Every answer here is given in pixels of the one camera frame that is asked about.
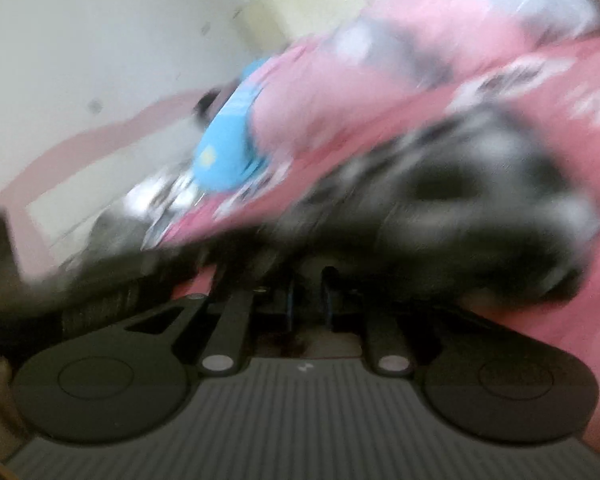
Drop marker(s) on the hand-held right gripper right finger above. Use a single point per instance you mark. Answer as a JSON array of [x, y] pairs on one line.
[[329, 305]]

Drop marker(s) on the pink floral bedsheet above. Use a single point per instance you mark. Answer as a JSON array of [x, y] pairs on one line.
[[555, 110]]

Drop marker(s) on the cream wardrobe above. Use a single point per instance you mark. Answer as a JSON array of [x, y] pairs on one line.
[[305, 0]]

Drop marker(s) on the white fluffy blanket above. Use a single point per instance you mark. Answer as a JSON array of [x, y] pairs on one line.
[[165, 200]]

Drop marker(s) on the black white plaid shirt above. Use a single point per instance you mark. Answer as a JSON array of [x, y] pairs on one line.
[[455, 200]]

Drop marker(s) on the pink grey floral duvet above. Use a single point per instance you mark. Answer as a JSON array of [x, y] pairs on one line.
[[405, 45]]

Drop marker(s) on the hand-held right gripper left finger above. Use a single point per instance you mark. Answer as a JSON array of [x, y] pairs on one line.
[[287, 305]]

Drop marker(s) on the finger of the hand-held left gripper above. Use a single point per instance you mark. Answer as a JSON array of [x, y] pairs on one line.
[[180, 272]]

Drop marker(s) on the blue cushion with yellow dot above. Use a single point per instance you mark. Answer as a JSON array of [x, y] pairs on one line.
[[230, 140]]

